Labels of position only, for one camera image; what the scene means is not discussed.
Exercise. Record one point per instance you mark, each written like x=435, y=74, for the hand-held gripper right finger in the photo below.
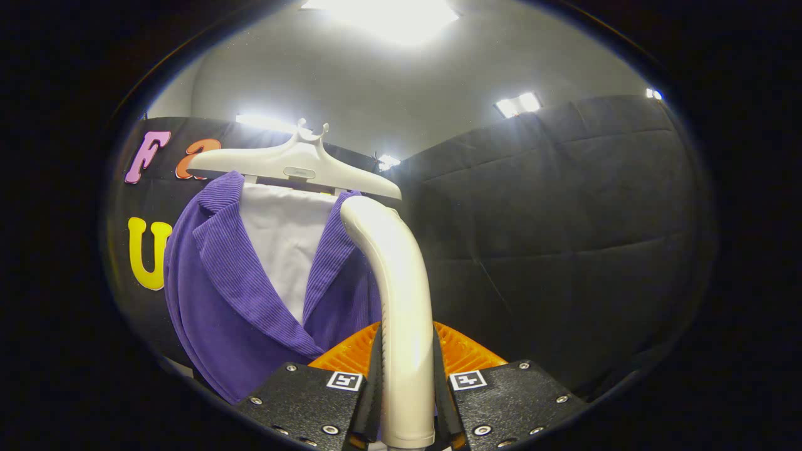
x=440, y=401

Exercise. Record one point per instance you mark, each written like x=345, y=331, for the tiny ceiling light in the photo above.
x=653, y=94

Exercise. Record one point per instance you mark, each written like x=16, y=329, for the white garment steamer head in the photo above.
x=404, y=300

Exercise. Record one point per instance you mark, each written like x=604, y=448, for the double ceiling light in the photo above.
x=517, y=104

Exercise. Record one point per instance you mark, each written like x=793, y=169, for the black backdrop cloth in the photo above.
x=144, y=207
x=564, y=250

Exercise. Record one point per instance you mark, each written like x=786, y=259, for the white plastic hanger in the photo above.
x=294, y=163

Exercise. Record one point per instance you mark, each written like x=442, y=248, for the white shirt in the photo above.
x=285, y=250

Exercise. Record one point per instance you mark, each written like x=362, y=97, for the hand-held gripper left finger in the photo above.
x=374, y=401

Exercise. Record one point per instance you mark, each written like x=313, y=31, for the small ceiling light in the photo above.
x=388, y=161

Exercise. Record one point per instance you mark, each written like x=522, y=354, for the large ceiling light panel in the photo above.
x=382, y=19

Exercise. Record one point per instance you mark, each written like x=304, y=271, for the long ceiling light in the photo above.
x=263, y=122

